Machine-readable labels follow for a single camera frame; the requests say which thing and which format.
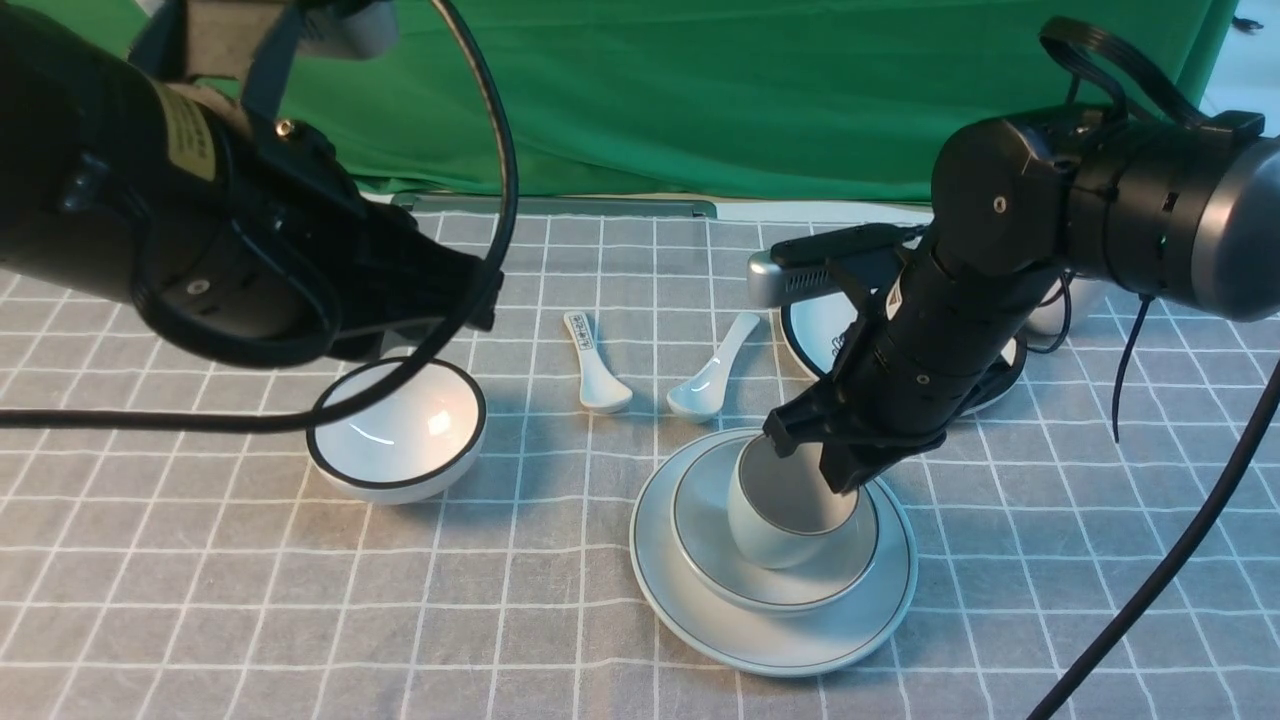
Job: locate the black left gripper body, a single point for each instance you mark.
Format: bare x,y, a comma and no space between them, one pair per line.
333,271

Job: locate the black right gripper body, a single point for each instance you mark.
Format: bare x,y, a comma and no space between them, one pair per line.
909,362

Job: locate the light blue ceramic cup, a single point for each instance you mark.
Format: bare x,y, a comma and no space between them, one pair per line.
780,509

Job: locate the white ceramic spoon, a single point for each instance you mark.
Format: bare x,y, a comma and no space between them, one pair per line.
701,397

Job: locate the light blue ceramic bowl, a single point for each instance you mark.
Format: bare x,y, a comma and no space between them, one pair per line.
700,520

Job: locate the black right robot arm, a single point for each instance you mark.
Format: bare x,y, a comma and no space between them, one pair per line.
1162,211

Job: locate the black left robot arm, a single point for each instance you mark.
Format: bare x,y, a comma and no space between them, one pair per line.
170,181

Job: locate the white plate with cartoon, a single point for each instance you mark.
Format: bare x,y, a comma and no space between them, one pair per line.
814,333

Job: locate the white cup black rim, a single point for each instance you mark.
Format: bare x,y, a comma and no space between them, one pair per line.
1066,304

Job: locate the white bowl black rim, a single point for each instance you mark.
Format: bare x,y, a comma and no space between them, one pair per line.
411,445

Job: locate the white spoon with label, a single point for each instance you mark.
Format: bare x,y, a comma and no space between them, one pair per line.
599,391

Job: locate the green backdrop cloth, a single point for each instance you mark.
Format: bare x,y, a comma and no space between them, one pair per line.
772,100

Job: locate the light blue ceramic plate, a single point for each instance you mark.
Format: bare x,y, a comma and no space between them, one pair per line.
769,643

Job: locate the grey checked tablecloth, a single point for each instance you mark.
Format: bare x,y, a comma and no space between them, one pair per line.
148,576

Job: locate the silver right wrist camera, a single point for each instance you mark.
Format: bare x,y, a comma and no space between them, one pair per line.
796,270

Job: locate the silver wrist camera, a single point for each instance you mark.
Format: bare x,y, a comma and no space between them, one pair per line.
241,53
796,270

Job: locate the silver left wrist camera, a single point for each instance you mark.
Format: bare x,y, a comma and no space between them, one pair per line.
241,53

